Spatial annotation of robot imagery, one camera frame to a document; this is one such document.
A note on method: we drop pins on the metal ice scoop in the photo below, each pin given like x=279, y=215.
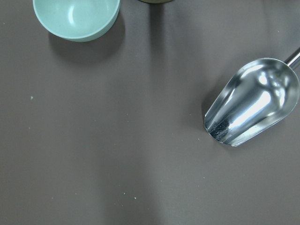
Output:
x=259, y=95

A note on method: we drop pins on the wooden glass stand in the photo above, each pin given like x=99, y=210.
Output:
x=156, y=1

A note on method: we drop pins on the mint green bowl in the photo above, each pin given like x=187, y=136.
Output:
x=77, y=20

